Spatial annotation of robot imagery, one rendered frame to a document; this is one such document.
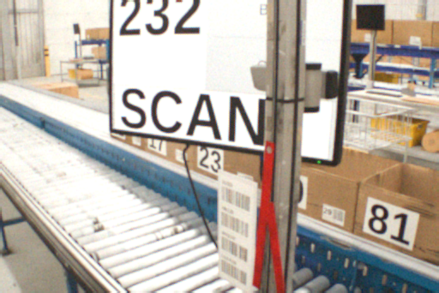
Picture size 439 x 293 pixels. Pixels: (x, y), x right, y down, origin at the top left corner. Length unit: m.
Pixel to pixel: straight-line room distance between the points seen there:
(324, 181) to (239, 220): 0.67
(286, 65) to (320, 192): 0.82
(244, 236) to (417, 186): 0.91
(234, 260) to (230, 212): 0.08
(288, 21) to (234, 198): 0.28
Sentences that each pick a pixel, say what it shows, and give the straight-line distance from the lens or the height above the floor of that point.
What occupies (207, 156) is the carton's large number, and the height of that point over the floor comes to 0.97.
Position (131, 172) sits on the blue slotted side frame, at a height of 0.76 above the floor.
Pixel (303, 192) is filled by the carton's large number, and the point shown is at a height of 0.96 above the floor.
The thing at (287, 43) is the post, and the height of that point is 1.44.
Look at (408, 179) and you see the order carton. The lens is 1.47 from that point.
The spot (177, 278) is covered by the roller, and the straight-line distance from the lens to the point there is 1.31.
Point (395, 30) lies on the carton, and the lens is 6.17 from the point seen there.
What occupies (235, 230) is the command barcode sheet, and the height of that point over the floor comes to 1.15.
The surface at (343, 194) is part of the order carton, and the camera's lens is 1.26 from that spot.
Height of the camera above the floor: 1.45
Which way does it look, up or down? 16 degrees down
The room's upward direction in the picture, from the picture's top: straight up
